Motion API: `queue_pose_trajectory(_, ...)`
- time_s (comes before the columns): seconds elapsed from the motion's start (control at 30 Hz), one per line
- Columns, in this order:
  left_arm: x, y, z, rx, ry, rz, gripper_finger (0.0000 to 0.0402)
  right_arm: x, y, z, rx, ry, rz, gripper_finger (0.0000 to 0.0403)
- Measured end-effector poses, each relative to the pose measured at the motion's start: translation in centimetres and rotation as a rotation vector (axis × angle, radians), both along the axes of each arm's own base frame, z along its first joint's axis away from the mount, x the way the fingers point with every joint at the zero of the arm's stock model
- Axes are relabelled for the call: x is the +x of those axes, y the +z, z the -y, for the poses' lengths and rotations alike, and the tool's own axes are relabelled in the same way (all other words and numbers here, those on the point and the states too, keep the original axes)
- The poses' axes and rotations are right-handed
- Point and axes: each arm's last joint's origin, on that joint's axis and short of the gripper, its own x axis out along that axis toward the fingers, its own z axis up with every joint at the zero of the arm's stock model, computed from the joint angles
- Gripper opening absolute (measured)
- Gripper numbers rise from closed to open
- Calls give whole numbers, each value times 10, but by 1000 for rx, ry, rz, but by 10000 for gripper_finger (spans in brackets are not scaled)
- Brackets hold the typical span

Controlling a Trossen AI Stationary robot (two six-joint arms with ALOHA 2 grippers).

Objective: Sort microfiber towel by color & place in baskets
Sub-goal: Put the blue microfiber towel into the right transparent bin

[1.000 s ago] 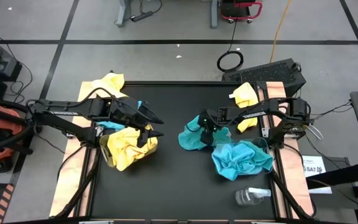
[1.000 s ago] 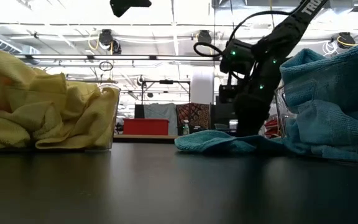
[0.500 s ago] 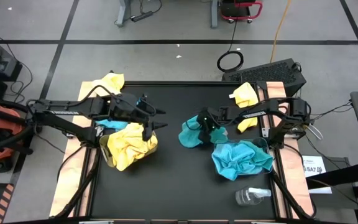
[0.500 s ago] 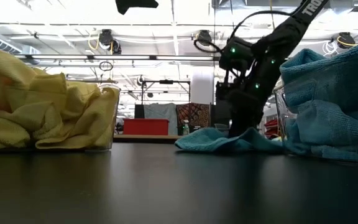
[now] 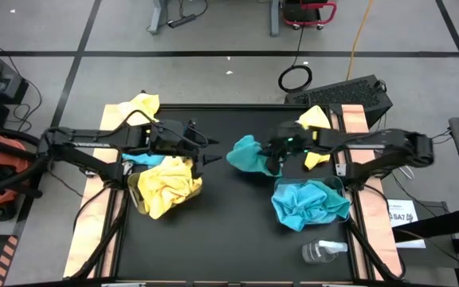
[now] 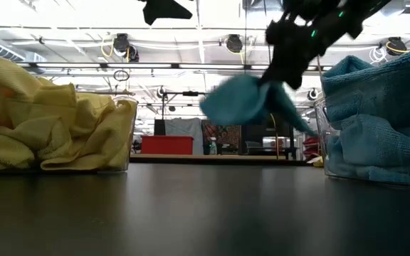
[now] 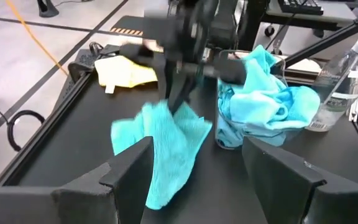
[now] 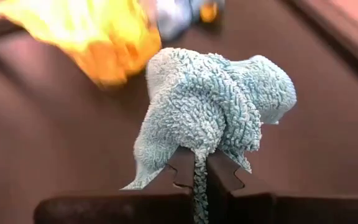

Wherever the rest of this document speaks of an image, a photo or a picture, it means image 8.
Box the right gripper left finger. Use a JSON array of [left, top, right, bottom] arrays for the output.
[[34, 147, 195, 224]]

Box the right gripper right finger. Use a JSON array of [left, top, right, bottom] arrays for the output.
[[208, 149, 358, 224]]

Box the light blue microfiber towel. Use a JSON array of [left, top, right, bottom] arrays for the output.
[[155, 0, 198, 41], [121, 46, 298, 224]]

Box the yellow microfiber towel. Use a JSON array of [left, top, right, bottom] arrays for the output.
[[0, 0, 163, 88], [199, 1, 219, 24]]

